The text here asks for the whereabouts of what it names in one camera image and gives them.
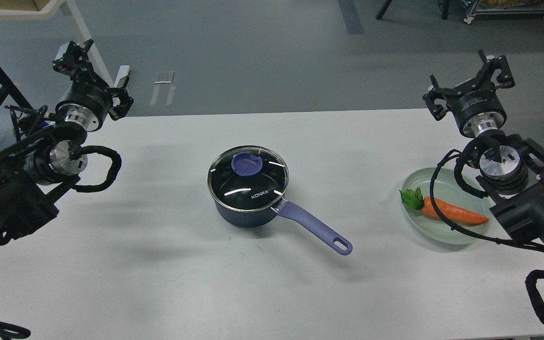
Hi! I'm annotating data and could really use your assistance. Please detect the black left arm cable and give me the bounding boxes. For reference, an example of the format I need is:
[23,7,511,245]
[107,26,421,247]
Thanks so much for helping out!
[71,145,123,193]

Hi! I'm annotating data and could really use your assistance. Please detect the white floor bracket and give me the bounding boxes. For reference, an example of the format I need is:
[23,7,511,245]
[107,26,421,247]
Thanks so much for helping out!
[149,71,177,106]

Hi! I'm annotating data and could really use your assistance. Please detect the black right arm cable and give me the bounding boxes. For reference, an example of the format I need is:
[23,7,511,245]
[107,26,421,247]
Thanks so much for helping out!
[429,149,544,253]

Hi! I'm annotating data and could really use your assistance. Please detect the dark blue saucepan purple handle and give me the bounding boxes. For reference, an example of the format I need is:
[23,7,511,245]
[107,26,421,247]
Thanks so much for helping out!
[208,146,353,256]

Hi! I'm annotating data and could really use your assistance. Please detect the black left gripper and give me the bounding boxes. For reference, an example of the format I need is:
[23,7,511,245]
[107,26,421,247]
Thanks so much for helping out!
[52,40,134,133]

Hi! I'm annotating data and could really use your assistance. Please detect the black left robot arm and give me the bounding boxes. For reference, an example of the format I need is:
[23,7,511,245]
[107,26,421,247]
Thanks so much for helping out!
[0,39,134,340]

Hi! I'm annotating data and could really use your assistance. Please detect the white table leg frame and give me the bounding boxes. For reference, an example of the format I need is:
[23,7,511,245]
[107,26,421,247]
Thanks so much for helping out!
[0,0,131,119]

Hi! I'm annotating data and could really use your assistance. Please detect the glass pot lid purple knob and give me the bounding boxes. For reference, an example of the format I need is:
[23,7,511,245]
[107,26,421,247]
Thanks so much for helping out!
[207,145,289,210]

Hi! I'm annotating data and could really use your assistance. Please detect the translucent green plate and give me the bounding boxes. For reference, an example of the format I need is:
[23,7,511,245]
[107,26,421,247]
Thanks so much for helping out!
[399,168,491,246]

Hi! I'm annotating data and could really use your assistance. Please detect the toy carrot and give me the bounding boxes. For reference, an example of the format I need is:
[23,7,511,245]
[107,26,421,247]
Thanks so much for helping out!
[399,187,488,226]

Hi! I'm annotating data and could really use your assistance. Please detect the metal rack with casters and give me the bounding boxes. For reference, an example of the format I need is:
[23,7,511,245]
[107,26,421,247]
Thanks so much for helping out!
[461,0,544,25]

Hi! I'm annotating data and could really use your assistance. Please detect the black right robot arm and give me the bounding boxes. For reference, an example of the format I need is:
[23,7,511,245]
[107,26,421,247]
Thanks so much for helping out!
[422,50,544,325]

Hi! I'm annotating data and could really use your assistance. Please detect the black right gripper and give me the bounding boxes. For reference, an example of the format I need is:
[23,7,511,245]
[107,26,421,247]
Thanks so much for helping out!
[423,49,515,138]

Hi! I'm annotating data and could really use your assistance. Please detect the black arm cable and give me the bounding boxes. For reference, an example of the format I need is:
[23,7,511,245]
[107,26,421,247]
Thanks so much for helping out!
[71,145,123,193]
[429,149,544,253]

